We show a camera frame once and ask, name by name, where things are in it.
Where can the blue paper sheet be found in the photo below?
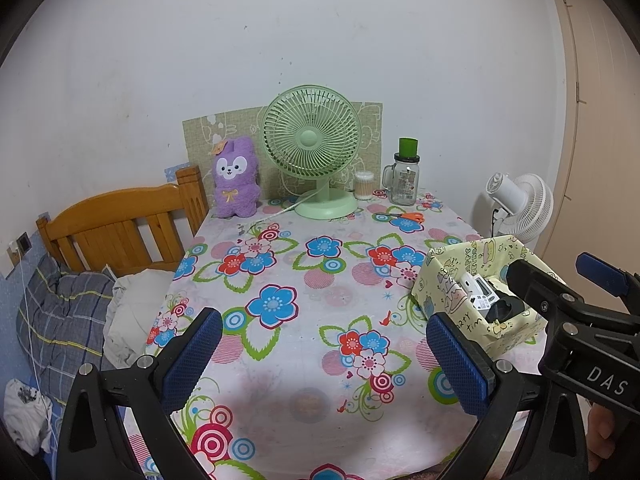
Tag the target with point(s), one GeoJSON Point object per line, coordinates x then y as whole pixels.
{"type": "Point", "coordinates": [172, 170]}

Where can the white remote control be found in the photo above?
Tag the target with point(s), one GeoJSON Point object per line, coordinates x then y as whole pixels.
{"type": "Point", "coordinates": [485, 287]}

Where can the white pillow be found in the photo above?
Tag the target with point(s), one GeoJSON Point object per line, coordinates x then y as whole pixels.
{"type": "Point", "coordinates": [135, 310]}

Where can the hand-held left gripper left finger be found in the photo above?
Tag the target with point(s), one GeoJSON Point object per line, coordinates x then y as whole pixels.
{"type": "Point", "coordinates": [195, 350]}

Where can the blue plaid quilt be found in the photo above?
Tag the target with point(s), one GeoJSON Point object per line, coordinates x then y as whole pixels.
{"type": "Point", "coordinates": [60, 310]}

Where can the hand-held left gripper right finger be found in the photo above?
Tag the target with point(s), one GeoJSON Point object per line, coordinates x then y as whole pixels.
{"type": "Point", "coordinates": [457, 360]}

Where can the black plug adapter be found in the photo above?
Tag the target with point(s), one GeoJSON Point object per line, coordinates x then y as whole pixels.
{"type": "Point", "coordinates": [505, 312]}

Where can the green printed board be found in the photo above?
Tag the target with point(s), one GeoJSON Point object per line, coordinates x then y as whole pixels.
{"type": "Point", "coordinates": [235, 120]}

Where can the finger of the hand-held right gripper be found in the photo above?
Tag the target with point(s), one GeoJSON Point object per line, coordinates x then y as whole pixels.
{"type": "Point", "coordinates": [602, 272]}
{"type": "Point", "coordinates": [540, 290]}

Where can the wall socket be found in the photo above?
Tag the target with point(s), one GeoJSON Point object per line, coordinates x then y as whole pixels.
{"type": "Point", "coordinates": [23, 242]}

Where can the green desk fan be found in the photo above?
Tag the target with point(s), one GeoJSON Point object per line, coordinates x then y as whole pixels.
{"type": "Point", "coordinates": [310, 135]}

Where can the glass jar green lid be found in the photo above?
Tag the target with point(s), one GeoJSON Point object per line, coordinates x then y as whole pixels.
{"type": "Point", "coordinates": [402, 180]}

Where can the floral tablecloth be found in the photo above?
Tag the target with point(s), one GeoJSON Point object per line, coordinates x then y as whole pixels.
{"type": "Point", "coordinates": [310, 280]}

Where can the white printed cloth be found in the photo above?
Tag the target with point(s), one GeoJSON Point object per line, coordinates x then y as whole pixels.
{"type": "Point", "coordinates": [25, 415]}

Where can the yellow printed cardboard box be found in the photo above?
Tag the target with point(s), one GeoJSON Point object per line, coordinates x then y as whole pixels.
{"type": "Point", "coordinates": [450, 310]}

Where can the wooden bed headboard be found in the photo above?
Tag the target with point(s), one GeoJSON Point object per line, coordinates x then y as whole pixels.
{"type": "Point", "coordinates": [110, 210]}

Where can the person's right hand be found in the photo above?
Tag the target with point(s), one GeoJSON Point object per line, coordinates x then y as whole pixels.
{"type": "Point", "coordinates": [599, 435]}

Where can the orange scissors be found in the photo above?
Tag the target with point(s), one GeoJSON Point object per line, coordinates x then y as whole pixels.
{"type": "Point", "coordinates": [412, 217]}

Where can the large white charger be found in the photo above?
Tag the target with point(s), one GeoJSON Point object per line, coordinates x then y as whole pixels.
{"type": "Point", "coordinates": [482, 303]}

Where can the cotton swab container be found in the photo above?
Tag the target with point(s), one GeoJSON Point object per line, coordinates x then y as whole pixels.
{"type": "Point", "coordinates": [363, 187]}

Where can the beige door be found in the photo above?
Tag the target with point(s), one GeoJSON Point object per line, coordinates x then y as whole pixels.
{"type": "Point", "coordinates": [605, 160]}

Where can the white standing fan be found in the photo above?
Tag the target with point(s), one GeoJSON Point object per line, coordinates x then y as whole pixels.
{"type": "Point", "coordinates": [530, 205]}

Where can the purple plush toy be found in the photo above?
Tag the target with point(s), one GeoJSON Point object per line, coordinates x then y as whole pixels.
{"type": "Point", "coordinates": [235, 190]}

